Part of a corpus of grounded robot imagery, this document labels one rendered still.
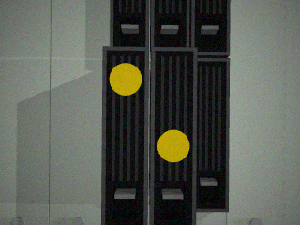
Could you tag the grey rectangular metal frame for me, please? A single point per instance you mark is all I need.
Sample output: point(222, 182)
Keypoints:
point(51, 112)

